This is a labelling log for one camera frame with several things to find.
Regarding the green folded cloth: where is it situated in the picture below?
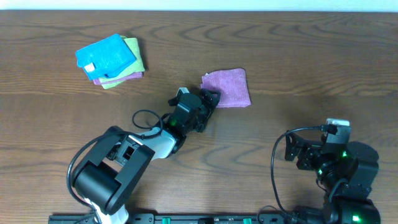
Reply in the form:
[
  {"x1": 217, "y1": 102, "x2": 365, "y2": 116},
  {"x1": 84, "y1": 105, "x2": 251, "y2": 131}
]
[{"x1": 100, "y1": 35, "x2": 145, "y2": 90}]

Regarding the pink folded cloth in stack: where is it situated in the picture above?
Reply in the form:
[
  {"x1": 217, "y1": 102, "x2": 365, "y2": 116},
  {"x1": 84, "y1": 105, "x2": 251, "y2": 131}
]
[{"x1": 93, "y1": 72, "x2": 143, "y2": 85}]

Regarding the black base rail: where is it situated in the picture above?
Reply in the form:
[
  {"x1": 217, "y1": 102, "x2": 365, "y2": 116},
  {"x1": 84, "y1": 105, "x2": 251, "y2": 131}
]
[{"x1": 48, "y1": 213, "x2": 299, "y2": 224}]

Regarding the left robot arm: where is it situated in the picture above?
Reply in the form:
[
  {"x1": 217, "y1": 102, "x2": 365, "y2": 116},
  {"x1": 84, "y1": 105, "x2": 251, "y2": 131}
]
[{"x1": 66, "y1": 87, "x2": 221, "y2": 223}]

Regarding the blue folded cloth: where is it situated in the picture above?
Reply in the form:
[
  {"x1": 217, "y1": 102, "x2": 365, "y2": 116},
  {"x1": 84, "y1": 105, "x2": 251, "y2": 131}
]
[{"x1": 75, "y1": 34, "x2": 136, "y2": 80}]

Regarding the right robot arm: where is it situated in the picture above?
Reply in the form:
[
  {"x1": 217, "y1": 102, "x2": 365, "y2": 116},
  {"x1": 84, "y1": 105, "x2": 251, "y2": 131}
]
[{"x1": 285, "y1": 133, "x2": 381, "y2": 224}]

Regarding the purple microfiber cloth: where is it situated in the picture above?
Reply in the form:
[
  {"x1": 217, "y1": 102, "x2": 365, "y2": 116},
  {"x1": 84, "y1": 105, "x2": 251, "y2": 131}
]
[{"x1": 201, "y1": 68, "x2": 251, "y2": 108}]

